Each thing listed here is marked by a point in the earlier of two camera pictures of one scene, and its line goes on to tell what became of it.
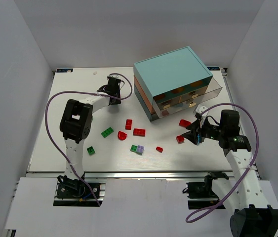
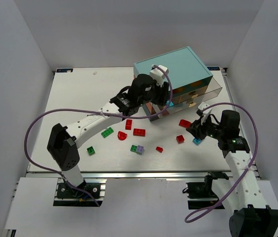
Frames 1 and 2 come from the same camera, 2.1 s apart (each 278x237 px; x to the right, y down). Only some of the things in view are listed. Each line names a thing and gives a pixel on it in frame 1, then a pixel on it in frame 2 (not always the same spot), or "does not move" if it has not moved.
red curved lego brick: [184, 123] does not move
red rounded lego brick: [128, 125] does not move
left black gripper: [115, 99] → [165, 91]
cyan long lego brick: [198, 139] does not move
